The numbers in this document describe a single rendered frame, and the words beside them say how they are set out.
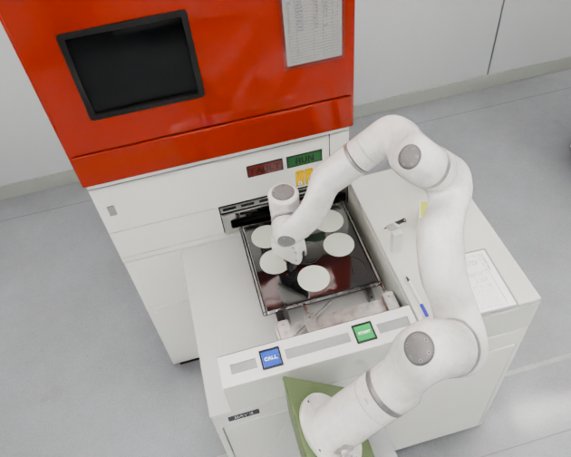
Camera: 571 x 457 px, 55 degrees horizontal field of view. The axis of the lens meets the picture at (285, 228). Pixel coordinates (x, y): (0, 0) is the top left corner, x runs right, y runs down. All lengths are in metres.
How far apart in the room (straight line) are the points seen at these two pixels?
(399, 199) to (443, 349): 0.83
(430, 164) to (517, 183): 2.24
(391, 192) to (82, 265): 1.88
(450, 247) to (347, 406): 0.41
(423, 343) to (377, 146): 0.49
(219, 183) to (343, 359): 0.67
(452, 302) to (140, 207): 1.01
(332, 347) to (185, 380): 1.23
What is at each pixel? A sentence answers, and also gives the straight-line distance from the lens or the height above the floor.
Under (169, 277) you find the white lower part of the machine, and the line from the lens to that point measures 2.07.
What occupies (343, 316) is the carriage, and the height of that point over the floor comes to 0.88.
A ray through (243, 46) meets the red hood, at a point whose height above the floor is 1.56.
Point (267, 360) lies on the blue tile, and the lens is 1.50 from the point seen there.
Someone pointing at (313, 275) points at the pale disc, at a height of 0.90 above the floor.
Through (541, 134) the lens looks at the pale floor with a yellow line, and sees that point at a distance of 3.77.
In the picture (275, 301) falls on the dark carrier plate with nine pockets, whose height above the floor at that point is 0.90.
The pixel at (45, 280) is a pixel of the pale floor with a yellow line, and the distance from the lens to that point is 3.21.
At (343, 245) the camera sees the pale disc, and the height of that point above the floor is 0.90.
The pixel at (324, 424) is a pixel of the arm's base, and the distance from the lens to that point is 1.33.
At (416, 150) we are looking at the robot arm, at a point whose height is 1.51.
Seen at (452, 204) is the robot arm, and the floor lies 1.38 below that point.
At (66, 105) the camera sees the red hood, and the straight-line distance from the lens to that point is 1.50.
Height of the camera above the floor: 2.28
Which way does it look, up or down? 49 degrees down
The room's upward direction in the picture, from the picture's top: 7 degrees counter-clockwise
